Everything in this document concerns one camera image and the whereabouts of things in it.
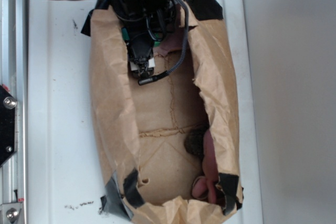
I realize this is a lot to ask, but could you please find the white tray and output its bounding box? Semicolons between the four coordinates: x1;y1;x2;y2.
25;0;263;223

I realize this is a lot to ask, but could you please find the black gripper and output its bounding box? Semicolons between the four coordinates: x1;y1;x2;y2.
111;0;180;60

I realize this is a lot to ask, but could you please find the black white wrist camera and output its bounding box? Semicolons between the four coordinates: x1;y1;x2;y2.
129;57;155;79

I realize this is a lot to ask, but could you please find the black metal bracket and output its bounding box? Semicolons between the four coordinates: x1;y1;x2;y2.
0;86;17;167

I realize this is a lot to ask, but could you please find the brown paper bag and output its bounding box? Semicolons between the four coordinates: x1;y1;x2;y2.
90;0;244;223

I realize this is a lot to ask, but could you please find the silver corner bracket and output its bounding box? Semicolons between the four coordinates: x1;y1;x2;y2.
1;202;22;224

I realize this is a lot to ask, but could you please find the pink plush toy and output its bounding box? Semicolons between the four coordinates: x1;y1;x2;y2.
192;130;219;204

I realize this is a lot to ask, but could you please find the green rectangular block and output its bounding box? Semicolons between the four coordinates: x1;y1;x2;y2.
121;27;161;47

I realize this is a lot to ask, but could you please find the aluminium frame rail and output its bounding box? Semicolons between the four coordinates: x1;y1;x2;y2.
1;0;28;223

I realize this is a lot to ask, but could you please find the brown fuzzy ball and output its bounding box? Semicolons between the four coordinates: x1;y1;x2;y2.
184;124;209;160

